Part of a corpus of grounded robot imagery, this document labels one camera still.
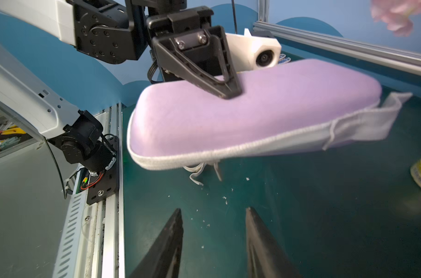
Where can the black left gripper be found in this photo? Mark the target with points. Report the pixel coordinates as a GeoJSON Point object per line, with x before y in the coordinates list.
{"type": "Point", "coordinates": [185, 46]}

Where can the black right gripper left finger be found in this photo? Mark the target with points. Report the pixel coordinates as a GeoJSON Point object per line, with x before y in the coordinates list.
{"type": "Point", "coordinates": [164, 256]}

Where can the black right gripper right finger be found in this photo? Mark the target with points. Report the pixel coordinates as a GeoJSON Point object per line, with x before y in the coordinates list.
{"type": "Point", "coordinates": [265, 257]}

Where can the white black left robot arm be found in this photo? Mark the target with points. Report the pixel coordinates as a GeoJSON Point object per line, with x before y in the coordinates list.
{"type": "Point", "coordinates": [51, 77]}

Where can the white blue dotted work glove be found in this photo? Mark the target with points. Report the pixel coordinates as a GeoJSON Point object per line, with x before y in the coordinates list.
{"type": "Point", "coordinates": [283, 59]}

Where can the pink cherry blossom tree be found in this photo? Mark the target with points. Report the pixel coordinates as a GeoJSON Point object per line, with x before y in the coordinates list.
{"type": "Point", "coordinates": [395, 14]}

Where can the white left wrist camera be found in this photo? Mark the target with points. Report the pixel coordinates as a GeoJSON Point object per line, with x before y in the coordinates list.
{"type": "Point", "coordinates": [253, 50]}

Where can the aluminium front rail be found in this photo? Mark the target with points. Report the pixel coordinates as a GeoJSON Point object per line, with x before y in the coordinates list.
{"type": "Point", "coordinates": [91, 245]}

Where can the left aluminium frame post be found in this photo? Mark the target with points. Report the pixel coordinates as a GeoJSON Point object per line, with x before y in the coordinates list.
{"type": "Point", "coordinates": [263, 10]}

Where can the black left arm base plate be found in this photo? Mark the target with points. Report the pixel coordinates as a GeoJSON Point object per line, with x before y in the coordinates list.
{"type": "Point", "coordinates": [102, 173]}

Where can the rear aluminium frame bar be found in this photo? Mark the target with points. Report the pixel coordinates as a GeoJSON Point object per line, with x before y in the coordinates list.
{"type": "Point", "coordinates": [409, 62]}

